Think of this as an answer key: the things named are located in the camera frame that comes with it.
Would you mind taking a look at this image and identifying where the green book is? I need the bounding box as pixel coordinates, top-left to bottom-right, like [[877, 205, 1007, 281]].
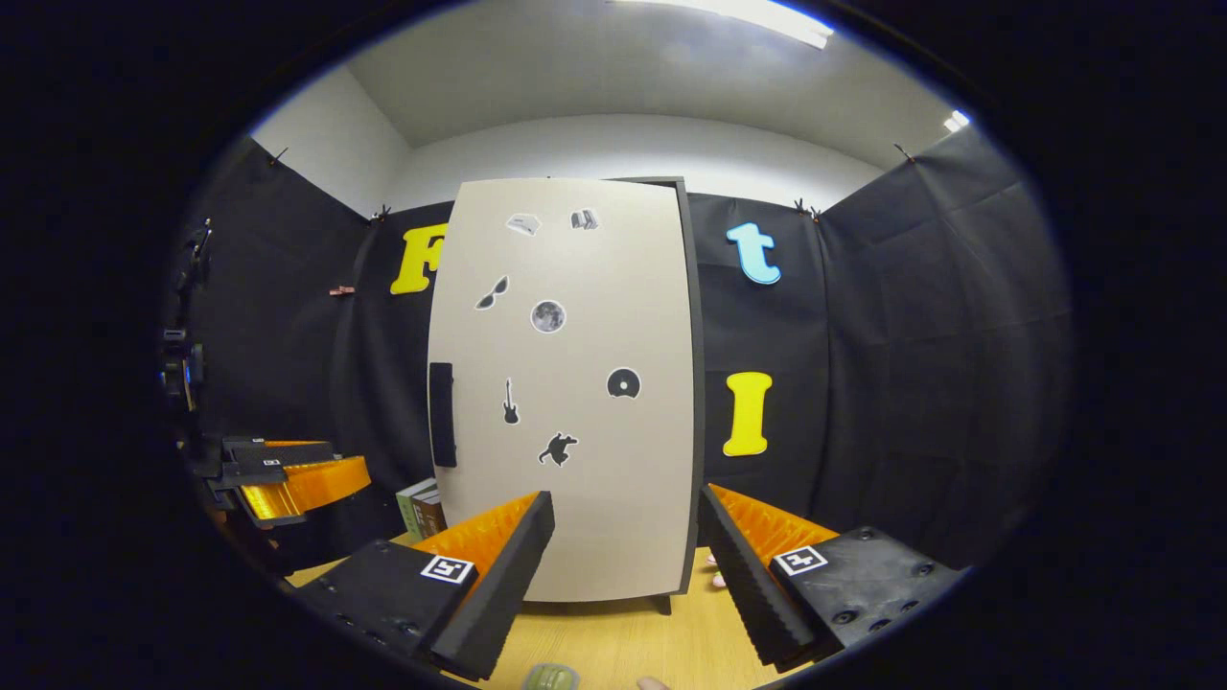
[[395, 477, 432, 543]]

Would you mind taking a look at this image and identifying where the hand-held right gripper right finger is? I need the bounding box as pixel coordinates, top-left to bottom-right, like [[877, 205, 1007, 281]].
[[697, 484, 969, 672]]

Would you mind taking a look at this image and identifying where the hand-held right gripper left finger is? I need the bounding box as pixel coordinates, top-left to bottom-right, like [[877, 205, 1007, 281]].
[[292, 491, 557, 681]]

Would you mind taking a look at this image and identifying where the long ceiling light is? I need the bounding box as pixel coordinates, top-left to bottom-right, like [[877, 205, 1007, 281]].
[[613, 0, 836, 52]]

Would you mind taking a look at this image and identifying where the black door handle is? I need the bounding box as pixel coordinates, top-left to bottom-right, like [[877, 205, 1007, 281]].
[[428, 361, 458, 470]]

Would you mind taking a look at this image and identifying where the black backdrop cloth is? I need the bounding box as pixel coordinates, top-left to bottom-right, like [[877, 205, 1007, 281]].
[[163, 125, 1075, 576]]

